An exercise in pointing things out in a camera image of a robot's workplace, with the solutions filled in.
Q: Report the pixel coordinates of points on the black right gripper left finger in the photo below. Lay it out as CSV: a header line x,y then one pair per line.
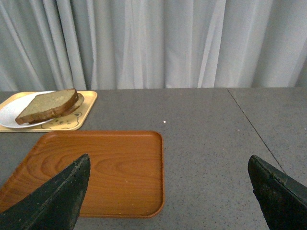
x,y
55,205

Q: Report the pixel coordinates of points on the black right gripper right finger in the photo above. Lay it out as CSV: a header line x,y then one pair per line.
x,y
282,199

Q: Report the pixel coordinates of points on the bread slice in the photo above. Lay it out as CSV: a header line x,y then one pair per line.
x,y
47,106
70,110

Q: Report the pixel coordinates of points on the white round plate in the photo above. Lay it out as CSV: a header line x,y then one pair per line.
x,y
12,107

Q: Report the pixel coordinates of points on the brown wooden tray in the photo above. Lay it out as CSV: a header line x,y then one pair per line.
x,y
126,177

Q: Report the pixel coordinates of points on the yellow bear tray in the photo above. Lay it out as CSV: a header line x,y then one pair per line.
x,y
70,122

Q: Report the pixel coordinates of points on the grey curtain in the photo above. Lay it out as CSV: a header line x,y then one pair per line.
x,y
147,44

